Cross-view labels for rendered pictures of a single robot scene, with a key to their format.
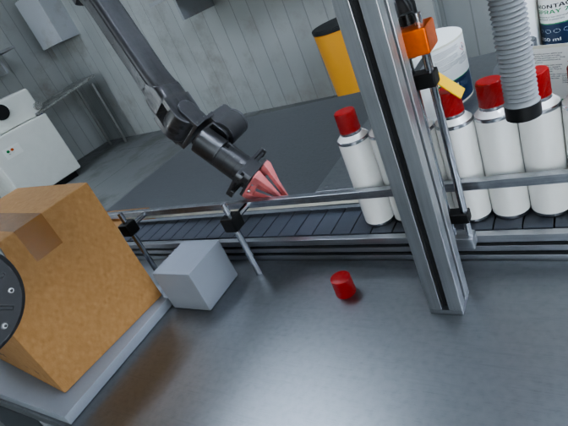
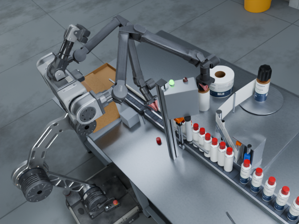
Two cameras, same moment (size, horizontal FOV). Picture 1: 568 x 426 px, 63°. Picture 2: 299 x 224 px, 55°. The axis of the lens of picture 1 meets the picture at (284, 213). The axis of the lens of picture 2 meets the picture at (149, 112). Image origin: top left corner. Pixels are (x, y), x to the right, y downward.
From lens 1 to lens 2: 1.35 m
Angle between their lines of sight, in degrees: 25
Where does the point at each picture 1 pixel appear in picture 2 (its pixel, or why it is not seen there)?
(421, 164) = (170, 138)
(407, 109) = (169, 132)
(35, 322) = not seen: hidden behind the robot
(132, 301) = (113, 117)
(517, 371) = (172, 174)
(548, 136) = (200, 140)
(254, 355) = (134, 146)
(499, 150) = (194, 136)
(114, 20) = (131, 50)
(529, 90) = (189, 139)
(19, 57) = not seen: outside the picture
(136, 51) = (133, 61)
